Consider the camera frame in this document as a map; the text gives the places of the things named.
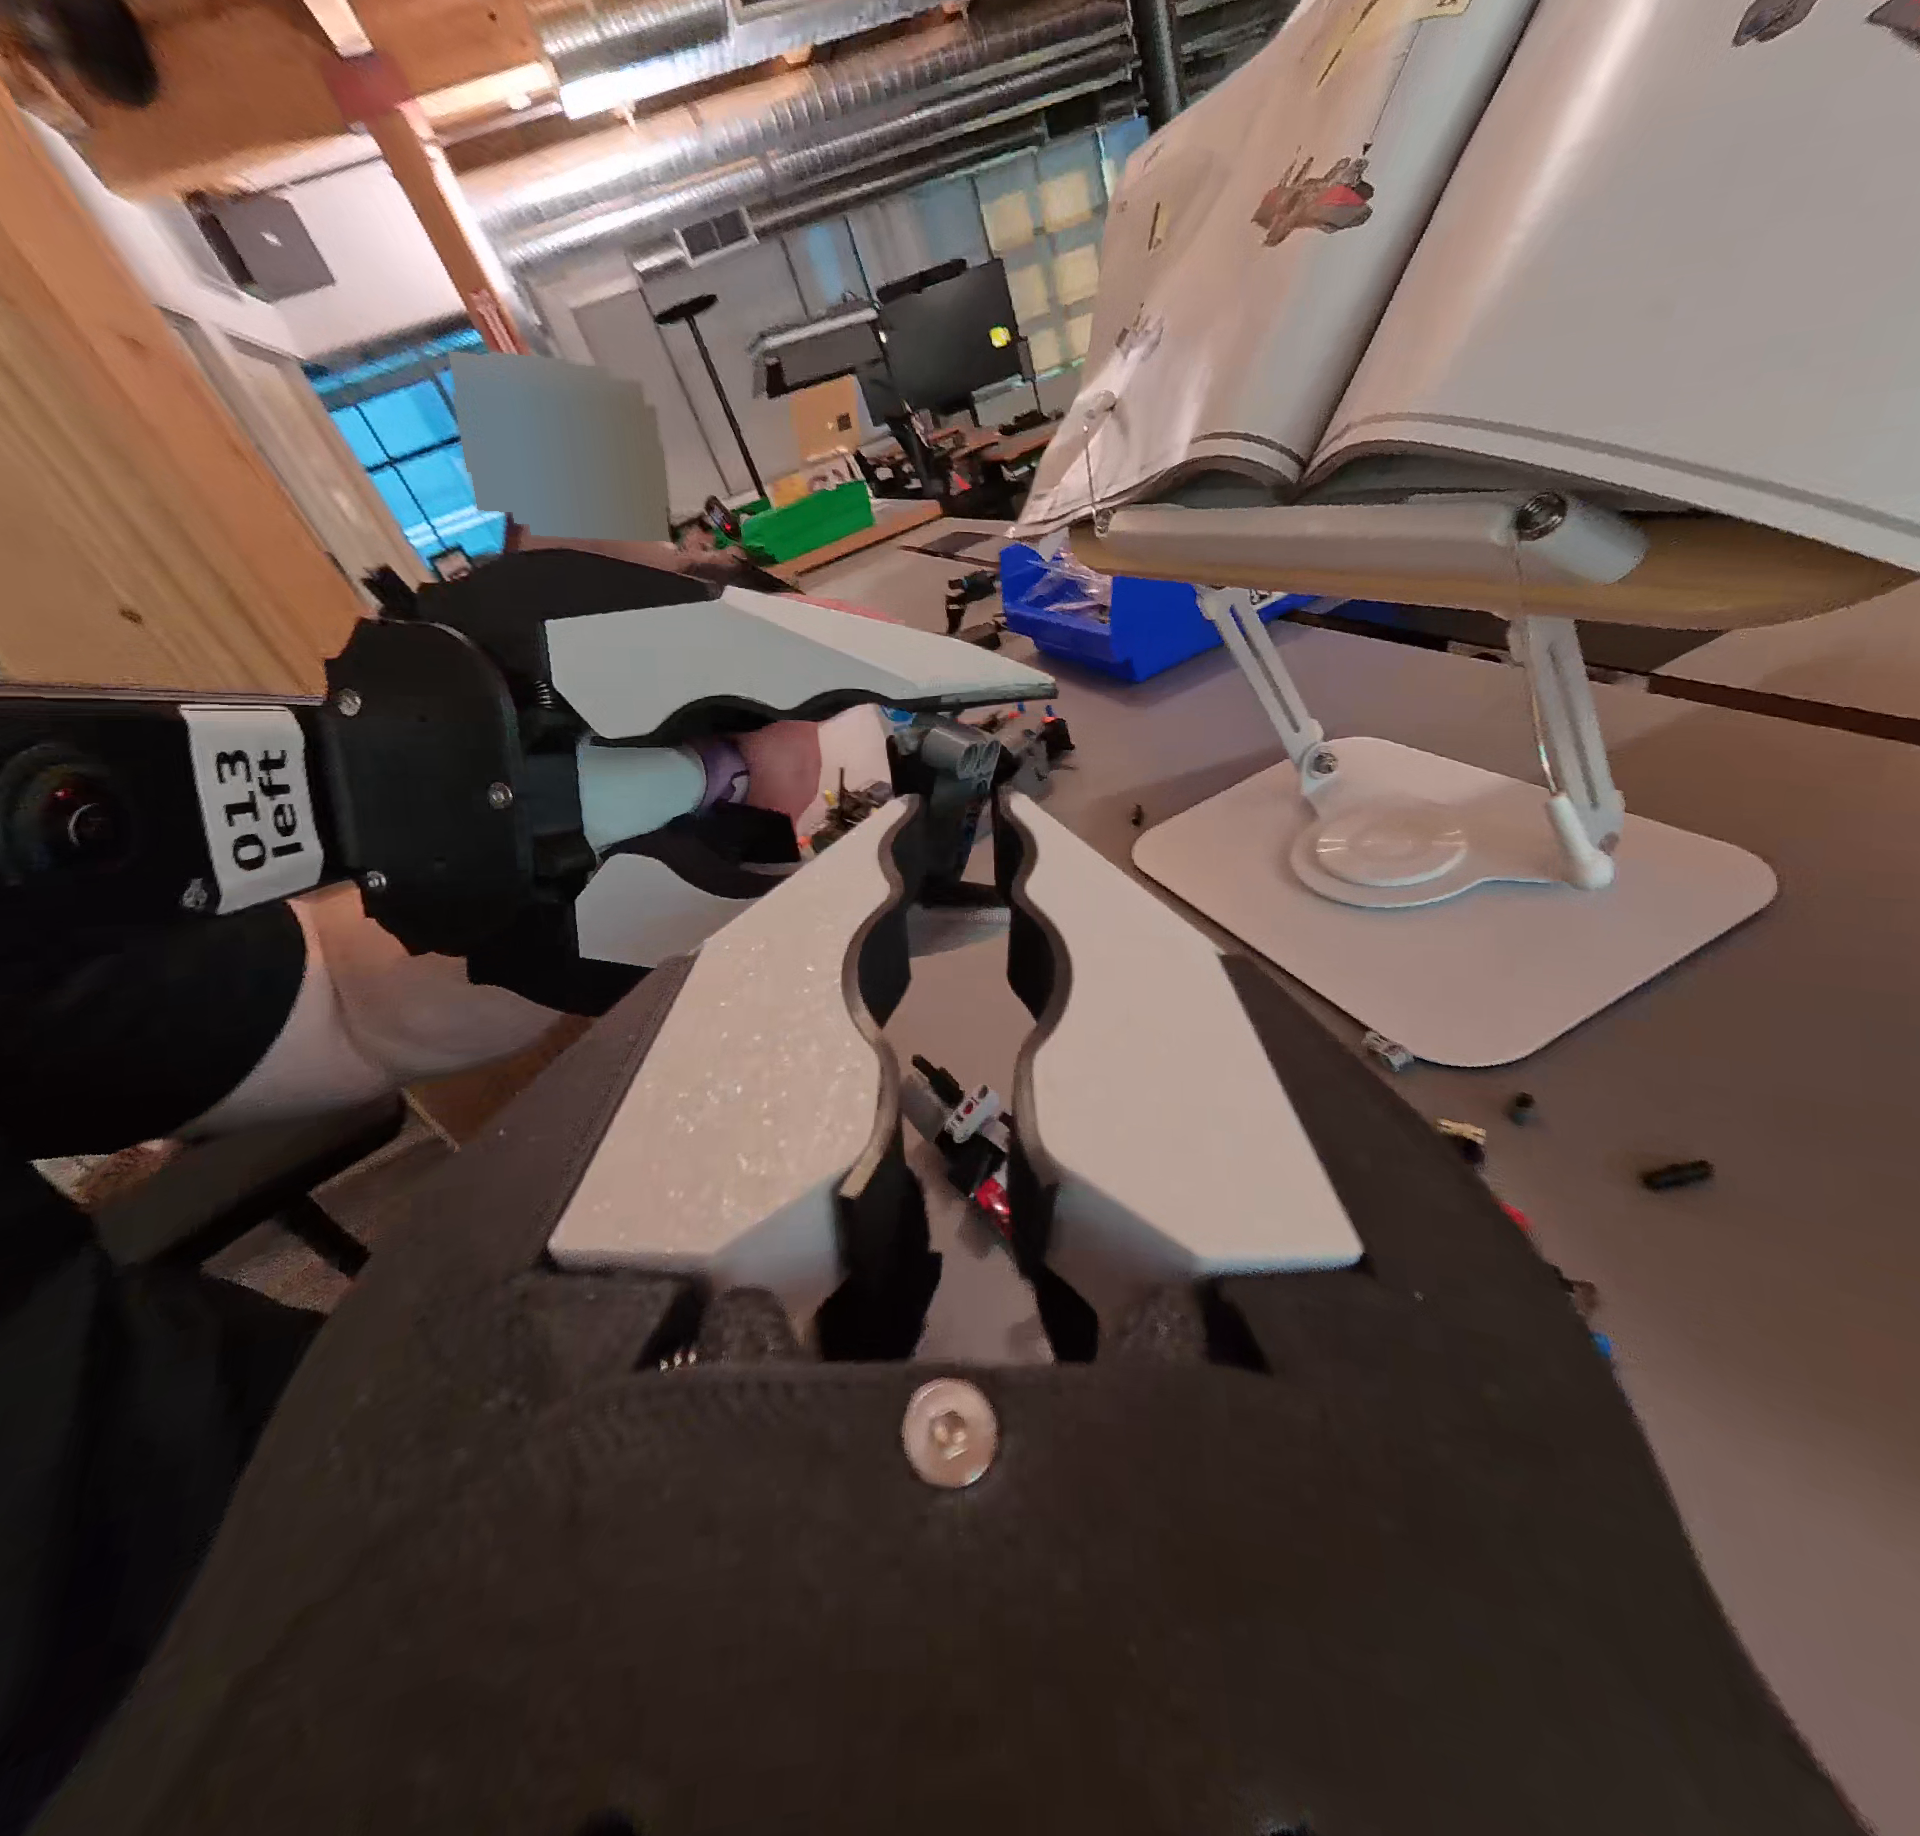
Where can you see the scattered loose lego pieces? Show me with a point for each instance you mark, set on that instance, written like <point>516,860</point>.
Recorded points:
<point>1677,1173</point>

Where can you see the blue storage bin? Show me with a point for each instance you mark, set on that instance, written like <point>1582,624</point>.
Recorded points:
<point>1140,644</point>

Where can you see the black silver softbox light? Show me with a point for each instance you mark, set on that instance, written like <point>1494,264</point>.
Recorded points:
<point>818,352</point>

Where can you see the black clamp device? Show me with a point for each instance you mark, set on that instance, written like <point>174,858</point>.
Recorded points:
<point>965,604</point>

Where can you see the white book stand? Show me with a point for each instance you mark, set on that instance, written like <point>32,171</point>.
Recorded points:
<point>1501,937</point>

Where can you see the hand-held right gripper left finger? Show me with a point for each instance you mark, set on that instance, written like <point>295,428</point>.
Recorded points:
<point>735,1117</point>

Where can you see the lego instruction book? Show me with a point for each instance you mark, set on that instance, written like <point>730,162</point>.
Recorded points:
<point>1575,218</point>

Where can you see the wooden column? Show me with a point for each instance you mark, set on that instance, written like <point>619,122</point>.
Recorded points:
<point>150,487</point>

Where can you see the black office chair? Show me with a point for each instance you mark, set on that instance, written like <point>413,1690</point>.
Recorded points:
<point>270,1178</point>

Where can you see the black floor lamp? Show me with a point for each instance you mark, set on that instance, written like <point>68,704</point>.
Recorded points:
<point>683,312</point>

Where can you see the dark grey lego panel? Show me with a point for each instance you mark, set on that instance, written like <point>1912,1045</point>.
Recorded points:
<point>945,848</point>

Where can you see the cardboard box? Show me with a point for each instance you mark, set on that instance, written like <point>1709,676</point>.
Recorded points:
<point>829,418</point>

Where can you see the wooden top desk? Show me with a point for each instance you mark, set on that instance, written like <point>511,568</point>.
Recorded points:
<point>870,539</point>

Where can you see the black monitor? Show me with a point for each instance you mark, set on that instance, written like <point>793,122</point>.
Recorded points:
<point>953,338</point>

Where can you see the black wall speaker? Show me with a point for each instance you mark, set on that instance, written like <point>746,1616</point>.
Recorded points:
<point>266,244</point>

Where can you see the small black lego assembly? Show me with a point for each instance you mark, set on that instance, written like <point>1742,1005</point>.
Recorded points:
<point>982,1117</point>

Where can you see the clear plastic bags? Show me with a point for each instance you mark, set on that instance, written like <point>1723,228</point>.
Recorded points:
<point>1072,584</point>

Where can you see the black steel column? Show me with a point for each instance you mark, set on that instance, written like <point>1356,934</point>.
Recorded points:
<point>1151,22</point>

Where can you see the person's left forearm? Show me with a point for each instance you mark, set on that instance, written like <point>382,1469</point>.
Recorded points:
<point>420,1013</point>

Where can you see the multicoloured lego chassis model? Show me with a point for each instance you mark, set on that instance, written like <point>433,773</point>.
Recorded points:
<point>1043,742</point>

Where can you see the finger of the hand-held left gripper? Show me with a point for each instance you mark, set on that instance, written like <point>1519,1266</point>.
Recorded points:
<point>751,659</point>
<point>646,913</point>

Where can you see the window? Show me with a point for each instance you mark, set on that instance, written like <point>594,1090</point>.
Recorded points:
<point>397,457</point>

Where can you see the stack of green bins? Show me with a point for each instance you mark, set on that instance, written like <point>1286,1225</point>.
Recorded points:
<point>810,523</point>

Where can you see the person's left hand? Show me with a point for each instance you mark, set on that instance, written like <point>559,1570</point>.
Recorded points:
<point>787,773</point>

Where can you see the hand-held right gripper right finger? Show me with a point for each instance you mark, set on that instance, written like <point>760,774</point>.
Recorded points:
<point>1186,1117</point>

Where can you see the red wall sign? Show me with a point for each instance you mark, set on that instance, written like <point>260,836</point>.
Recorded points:
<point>496,323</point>

